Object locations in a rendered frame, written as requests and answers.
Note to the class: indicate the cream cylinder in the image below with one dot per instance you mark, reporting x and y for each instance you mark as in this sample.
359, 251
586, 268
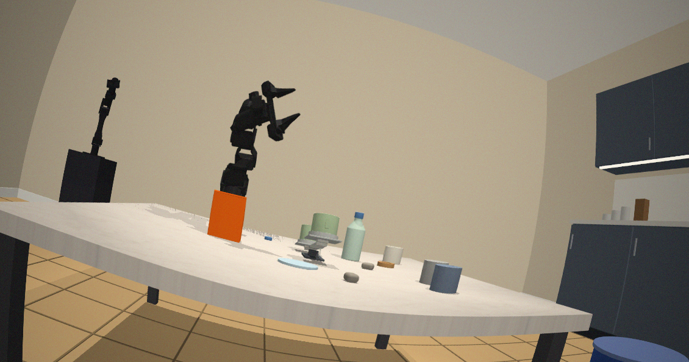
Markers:
393, 254
428, 270

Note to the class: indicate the green translucent cup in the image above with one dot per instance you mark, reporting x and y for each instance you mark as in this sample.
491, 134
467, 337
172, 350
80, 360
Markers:
304, 231
325, 223

